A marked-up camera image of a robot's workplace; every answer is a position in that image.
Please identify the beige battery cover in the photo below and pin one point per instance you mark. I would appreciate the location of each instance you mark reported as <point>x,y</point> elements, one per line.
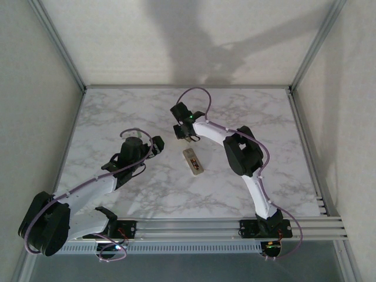
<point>188,141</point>

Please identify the beige remote control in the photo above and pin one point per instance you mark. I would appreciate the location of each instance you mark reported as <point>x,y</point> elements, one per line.
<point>188,154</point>

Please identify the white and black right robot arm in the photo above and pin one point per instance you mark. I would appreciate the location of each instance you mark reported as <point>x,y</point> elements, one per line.
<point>211,132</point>

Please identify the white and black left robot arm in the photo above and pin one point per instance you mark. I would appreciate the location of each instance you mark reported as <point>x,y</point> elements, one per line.
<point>88,191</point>

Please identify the aluminium frame cross rail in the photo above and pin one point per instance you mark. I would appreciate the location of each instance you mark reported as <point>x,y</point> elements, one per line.
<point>188,86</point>

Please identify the aluminium table side rail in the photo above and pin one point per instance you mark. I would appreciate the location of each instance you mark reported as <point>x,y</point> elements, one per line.
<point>66,152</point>
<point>300,123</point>

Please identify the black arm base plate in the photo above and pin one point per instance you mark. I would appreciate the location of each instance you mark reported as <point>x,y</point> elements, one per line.
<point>129,227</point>
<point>246,227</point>

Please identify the wide aluminium mounting rail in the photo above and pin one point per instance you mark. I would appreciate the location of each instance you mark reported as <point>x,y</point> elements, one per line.
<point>188,229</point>

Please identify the aluminium frame post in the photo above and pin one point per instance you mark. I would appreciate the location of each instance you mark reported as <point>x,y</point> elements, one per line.
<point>59,44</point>
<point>315,44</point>

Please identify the aluminium frame leg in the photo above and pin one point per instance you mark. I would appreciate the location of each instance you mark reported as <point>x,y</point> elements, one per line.
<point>22,270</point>
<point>352,270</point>

